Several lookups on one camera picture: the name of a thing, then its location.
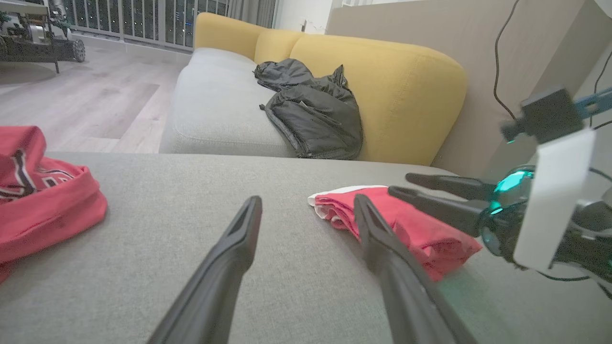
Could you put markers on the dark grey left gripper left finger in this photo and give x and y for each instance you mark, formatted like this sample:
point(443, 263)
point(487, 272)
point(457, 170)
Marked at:
point(215, 277)

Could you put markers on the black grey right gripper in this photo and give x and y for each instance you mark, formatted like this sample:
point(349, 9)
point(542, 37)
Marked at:
point(504, 224)

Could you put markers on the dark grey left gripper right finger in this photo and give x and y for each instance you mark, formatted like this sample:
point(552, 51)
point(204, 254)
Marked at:
point(406, 296)

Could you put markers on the red and white garment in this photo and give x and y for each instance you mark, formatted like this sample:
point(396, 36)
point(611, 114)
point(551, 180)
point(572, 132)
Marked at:
point(420, 229)

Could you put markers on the grey fabric ottoman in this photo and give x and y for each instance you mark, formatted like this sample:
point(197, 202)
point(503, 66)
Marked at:
point(191, 200)

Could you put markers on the black padded jacket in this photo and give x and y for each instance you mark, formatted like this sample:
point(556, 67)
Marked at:
point(315, 119)

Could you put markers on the beige wooden platform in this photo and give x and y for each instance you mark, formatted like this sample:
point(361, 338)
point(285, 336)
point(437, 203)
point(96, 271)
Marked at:
point(430, 28)

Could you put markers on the grey sofa seat cushion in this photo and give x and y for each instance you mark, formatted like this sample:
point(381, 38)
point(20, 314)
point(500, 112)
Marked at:
point(215, 105)

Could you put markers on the red jersey with black lettering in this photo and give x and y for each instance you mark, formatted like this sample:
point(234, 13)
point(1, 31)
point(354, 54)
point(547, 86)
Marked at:
point(48, 210)

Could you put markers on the glass balcony door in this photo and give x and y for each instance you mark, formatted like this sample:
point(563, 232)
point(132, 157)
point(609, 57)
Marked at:
point(143, 19)

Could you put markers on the grey window curtain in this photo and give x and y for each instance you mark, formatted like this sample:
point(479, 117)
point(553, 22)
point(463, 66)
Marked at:
point(253, 12)

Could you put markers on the black wheeled robot cart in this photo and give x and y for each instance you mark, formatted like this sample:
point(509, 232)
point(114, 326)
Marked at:
point(28, 43)

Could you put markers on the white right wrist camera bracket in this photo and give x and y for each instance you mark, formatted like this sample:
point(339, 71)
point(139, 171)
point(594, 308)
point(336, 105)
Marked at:
point(554, 200)

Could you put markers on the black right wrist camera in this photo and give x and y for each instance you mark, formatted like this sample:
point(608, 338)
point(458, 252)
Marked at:
point(545, 114)

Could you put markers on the small wall socket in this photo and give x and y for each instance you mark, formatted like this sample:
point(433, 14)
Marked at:
point(303, 25)

